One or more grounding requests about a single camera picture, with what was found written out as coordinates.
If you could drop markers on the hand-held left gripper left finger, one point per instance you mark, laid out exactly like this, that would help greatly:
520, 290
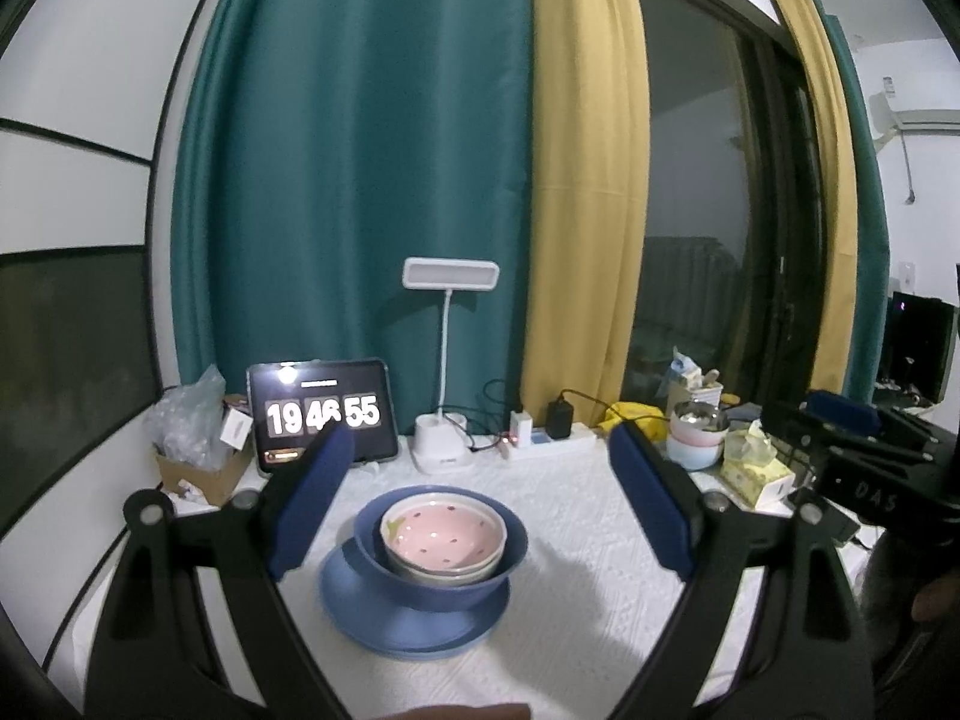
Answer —
315, 495

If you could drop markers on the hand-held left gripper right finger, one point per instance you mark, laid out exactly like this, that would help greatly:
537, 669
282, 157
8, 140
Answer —
652, 502

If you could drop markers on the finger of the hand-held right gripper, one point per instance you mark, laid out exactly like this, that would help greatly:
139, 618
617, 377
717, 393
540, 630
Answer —
840, 409
877, 454

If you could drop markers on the blue plate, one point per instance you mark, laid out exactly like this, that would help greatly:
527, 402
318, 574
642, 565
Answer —
420, 655
352, 607

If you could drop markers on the pink strawberry bowl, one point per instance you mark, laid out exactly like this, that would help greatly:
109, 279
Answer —
442, 532

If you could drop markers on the large blue bowl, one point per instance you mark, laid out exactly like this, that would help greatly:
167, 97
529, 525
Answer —
435, 596

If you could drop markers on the cream bowl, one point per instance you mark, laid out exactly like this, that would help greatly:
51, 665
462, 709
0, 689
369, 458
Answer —
450, 576

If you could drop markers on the person's right hand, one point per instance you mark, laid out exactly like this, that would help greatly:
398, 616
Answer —
937, 600

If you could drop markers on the person's left hand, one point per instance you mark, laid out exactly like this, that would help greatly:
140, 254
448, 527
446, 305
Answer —
457, 712

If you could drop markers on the light blue bowl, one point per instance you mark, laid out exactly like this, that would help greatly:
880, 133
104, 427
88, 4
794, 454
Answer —
694, 459

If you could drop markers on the pale pink bowl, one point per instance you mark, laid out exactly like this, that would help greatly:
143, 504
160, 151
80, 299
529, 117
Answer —
690, 440

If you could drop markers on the grey cloth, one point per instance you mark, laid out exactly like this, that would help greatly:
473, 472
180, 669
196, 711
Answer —
744, 412

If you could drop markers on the steel bowl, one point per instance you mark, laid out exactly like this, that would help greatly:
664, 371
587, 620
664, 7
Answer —
701, 414

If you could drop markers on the white power strip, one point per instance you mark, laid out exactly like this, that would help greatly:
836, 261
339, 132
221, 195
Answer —
570, 444

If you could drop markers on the small white box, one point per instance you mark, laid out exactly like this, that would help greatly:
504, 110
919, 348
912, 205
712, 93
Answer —
236, 431

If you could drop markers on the dark monitor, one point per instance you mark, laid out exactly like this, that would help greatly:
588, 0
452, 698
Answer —
915, 337

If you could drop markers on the cardboard box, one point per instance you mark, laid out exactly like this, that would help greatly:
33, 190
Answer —
210, 480

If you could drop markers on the yellow tissue pack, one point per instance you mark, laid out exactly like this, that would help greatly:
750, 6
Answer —
757, 480

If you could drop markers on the tablet with clock display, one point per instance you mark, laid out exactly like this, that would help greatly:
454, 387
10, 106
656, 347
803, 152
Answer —
292, 382

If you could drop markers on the white slotted basket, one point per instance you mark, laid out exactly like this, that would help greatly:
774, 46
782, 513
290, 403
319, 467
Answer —
701, 396

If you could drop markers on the black charger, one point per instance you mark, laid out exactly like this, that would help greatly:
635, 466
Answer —
559, 418

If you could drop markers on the wooden spoon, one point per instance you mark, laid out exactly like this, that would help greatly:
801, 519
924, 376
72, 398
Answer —
711, 379

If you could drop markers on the blue white carton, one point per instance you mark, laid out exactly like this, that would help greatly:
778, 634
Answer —
684, 371

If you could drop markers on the clear plastic bags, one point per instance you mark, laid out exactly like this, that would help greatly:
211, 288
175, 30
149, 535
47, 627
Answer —
184, 420

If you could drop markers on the white charger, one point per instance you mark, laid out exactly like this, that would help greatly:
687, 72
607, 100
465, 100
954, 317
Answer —
520, 427

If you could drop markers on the teal curtain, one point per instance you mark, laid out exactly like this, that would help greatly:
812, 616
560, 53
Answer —
337, 165
870, 240

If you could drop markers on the yellow curtain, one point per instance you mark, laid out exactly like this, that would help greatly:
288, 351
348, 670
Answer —
585, 165
825, 165

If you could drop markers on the white desk lamp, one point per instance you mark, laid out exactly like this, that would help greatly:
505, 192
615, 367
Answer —
450, 274

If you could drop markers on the glass sliding door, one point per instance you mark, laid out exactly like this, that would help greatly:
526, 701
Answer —
697, 165

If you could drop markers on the white air conditioner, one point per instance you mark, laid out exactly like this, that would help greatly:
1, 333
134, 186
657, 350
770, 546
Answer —
922, 116

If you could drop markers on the white wall socket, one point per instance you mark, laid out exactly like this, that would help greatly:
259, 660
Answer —
908, 275

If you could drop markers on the white wall pipe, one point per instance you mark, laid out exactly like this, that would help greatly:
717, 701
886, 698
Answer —
905, 165

